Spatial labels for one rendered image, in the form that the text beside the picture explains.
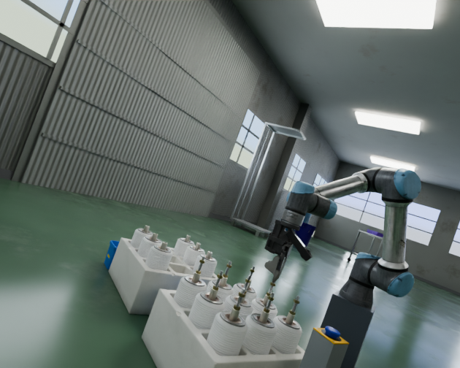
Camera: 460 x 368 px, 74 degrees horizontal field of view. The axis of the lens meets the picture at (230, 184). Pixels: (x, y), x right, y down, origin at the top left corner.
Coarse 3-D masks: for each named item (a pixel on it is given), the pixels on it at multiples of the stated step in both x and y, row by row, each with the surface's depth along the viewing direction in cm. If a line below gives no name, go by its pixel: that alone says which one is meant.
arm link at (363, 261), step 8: (360, 256) 144; (368, 256) 141; (376, 256) 140; (360, 264) 142; (368, 264) 139; (352, 272) 145; (360, 272) 141; (368, 272) 137; (360, 280) 140; (368, 280) 138
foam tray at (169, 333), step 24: (168, 312) 97; (144, 336) 104; (168, 336) 93; (192, 336) 84; (168, 360) 90; (192, 360) 81; (216, 360) 76; (240, 360) 80; (264, 360) 84; (288, 360) 90
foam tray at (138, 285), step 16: (128, 240) 150; (128, 256) 136; (176, 256) 153; (112, 272) 145; (128, 272) 131; (144, 272) 119; (160, 272) 122; (176, 272) 129; (192, 272) 137; (128, 288) 126; (144, 288) 120; (176, 288) 128; (128, 304) 121; (144, 304) 121
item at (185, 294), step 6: (180, 282) 103; (186, 282) 101; (180, 288) 101; (186, 288) 100; (192, 288) 100; (198, 288) 100; (204, 288) 102; (180, 294) 101; (186, 294) 100; (192, 294) 100; (180, 300) 100; (186, 300) 100; (192, 300) 100; (180, 306) 100; (186, 306) 100
